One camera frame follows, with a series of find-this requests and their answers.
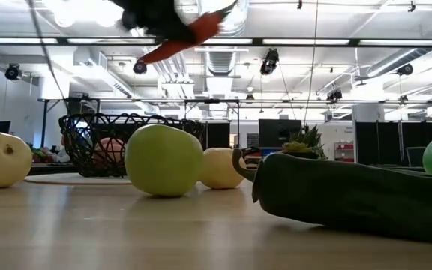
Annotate yellow-green apple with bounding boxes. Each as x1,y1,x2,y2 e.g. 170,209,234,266
124,124,205,198

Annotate black partition panel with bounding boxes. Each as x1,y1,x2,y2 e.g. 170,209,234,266
354,119,432,166

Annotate red pepper with green leaves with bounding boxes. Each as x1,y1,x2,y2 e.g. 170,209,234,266
137,0,239,65

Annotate black hanging camera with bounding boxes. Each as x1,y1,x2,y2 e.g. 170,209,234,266
132,59,149,75
259,47,280,76
326,88,344,102
395,62,415,77
4,63,23,81

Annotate dark green pepper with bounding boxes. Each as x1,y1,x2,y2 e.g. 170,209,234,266
232,148,432,247

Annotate pale yellow pear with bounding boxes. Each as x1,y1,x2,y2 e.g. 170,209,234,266
199,147,247,190

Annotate dark office chair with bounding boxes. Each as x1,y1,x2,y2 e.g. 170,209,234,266
405,145,427,168

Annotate red storage bins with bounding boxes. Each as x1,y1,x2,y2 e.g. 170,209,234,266
334,141,356,163

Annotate black wire basket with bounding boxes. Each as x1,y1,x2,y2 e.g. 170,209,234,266
58,112,206,179

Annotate potted succulent plant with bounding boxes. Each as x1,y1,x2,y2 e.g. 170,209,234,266
281,124,328,161

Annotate silver air duct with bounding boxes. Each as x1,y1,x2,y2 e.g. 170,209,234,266
204,50,239,76

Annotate distant black table frame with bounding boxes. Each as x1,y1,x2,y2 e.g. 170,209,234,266
37,96,242,151

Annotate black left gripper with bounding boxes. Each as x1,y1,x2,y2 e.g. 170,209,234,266
109,0,199,44

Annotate black monitor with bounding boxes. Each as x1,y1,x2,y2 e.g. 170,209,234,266
258,118,302,148

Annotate pink peach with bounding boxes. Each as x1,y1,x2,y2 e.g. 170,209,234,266
91,136,126,170

